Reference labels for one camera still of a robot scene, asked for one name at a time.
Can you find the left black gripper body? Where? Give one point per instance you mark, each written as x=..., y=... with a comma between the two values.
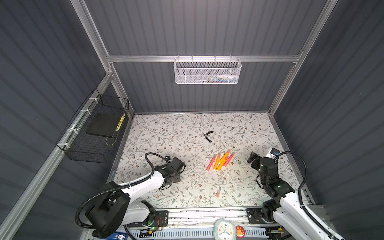
x=176, y=178

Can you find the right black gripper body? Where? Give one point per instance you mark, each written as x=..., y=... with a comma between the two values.
x=261, y=177

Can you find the orange highlighter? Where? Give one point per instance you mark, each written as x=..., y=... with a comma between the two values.
x=221, y=163
x=217, y=161
x=225, y=155

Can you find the pink highlighter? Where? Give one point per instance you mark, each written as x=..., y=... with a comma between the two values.
x=213, y=160
x=229, y=159

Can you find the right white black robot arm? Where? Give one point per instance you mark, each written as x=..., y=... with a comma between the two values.
x=286, y=206

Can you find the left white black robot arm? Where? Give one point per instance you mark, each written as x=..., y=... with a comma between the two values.
x=120, y=205

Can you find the red round badge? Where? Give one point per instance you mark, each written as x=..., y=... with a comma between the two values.
x=240, y=232

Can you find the yellow highlighter in basket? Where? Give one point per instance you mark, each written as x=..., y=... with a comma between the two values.
x=120, y=122

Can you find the white analog clock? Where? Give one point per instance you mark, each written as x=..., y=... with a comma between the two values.
x=224, y=230

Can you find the black pad in basket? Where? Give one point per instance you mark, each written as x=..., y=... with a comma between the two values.
x=103, y=125

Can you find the blue black device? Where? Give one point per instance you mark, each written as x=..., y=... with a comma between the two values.
x=119, y=236

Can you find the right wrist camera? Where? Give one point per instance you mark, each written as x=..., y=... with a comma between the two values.
x=273, y=153

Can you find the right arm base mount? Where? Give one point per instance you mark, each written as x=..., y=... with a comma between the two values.
x=258, y=214

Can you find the black handled pliers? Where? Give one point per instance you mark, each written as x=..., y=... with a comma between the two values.
x=206, y=135

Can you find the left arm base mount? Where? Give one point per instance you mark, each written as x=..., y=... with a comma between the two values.
x=157, y=219

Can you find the black wire mesh basket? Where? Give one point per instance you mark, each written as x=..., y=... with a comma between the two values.
x=79, y=146

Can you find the white wire mesh basket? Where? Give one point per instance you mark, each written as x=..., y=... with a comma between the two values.
x=208, y=71

